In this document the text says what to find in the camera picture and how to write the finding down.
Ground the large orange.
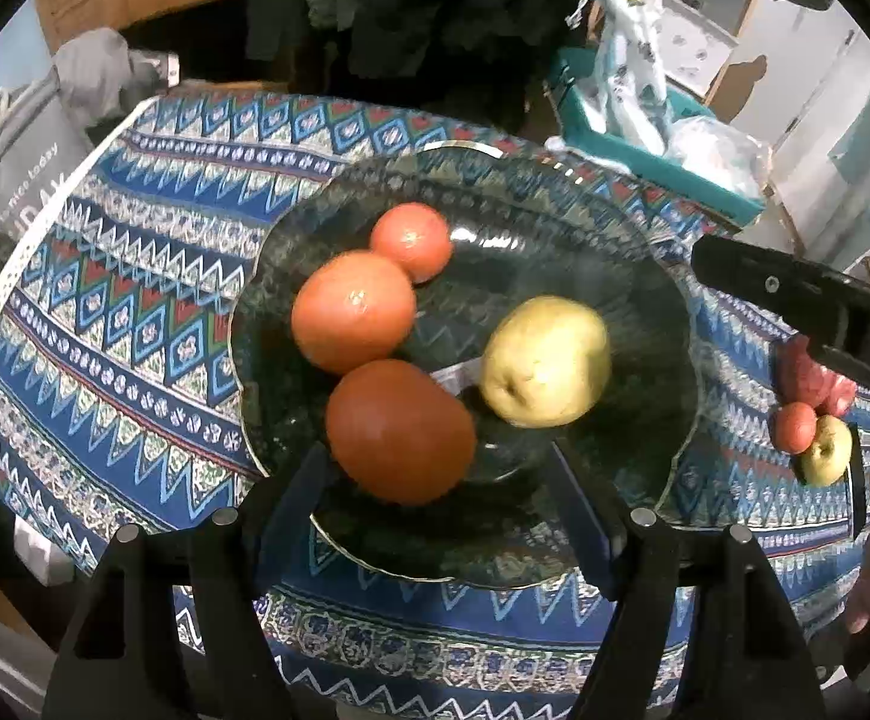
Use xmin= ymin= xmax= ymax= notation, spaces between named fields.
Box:
xmin=325 ymin=358 xmax=478 ymax=507
xmin=290 ymin=251 xmax=418 ymax=376

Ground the clear plastic bag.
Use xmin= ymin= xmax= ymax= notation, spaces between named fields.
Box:
xmin=664 ymin=114 xmax=770 ymax=200

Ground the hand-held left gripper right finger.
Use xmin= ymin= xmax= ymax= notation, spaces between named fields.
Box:
xmin=551 ymin=435 xmax=830 ymax=720

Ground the small yellow-green apple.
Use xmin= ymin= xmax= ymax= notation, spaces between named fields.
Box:
xmin=801 ymin=414 xmax=854 ymax=487

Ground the grey clothes pile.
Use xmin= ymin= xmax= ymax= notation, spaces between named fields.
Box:
xmin=52 ymin=28 xmax=181 ymax=128

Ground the teal plastic crate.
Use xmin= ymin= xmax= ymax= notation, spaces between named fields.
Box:
xmin=544 ymin=47 xmax=770 ymax=230

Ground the black hooded jacket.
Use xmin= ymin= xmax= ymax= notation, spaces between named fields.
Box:
xmin=240 ymin=0 xmax=601 ymax=136

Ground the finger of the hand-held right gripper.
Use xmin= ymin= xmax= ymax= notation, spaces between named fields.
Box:
xmin=691 ymin=235 xmax=856 ymax=346

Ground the dark red apple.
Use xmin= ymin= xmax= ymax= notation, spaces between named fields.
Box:
xmin=778 ymin=337 xmax=830 ymax=407

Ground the blue patterned tablecloth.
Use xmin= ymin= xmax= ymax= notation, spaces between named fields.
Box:
xmin=0 ymin=90 xmax=870 ymax=713

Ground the grey fabric bag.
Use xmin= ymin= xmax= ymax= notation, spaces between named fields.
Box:
xmin=0 ymin=64 xmax=98 ymax=233

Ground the pale blue door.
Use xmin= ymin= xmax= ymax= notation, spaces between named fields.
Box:
xmin=727 ymin=0 xmax=870 ymax=271

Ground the dark glass plate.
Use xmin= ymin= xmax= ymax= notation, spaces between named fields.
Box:
xmin=229 ymin=142 xmax=702 ymax=590

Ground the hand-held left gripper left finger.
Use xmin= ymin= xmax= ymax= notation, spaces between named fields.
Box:
xmin=43 ymin=450 xmax=331 ymax=720

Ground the small orange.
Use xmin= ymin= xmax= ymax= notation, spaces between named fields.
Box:
xmin=771 ymin=401 xmax=818 ymax=455
xmin=370 ymin=202 xmax=455 ymax=284

